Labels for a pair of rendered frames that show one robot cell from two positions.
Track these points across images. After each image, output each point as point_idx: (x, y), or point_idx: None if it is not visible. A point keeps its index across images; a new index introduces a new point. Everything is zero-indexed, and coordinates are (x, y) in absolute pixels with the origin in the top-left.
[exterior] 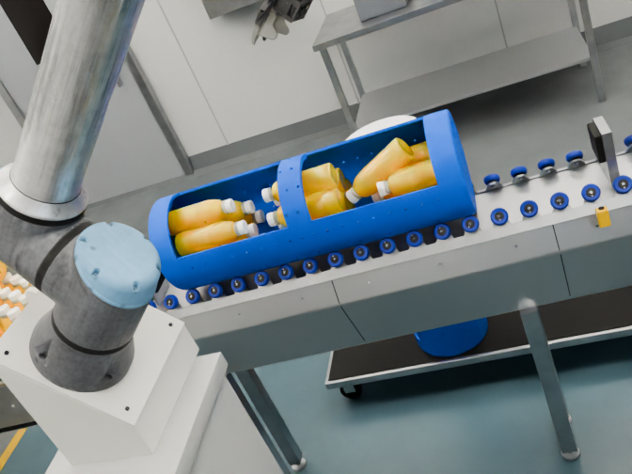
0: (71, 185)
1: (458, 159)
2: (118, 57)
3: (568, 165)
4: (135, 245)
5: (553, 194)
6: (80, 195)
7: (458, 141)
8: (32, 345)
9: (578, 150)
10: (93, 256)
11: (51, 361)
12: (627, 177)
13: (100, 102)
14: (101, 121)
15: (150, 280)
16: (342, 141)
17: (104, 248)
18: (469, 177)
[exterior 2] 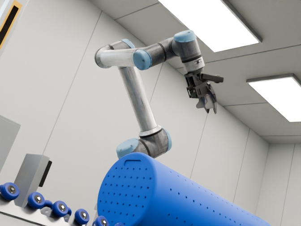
0: (139, 125)
1: (109, 169)
2: (125, 88)
3: (62, 218)
4: (128, 144)
5: (51, 202)
6: (143, 132)
7: (136, 181)
8: None
9: (57, 201)
10: (126, 141)
11: None
12: (1, 184)
13: (129, 100)
14: (133, 107)
15: (117, 149)
16: (197, 183)
17: (128, 141)
18: (127, 215)
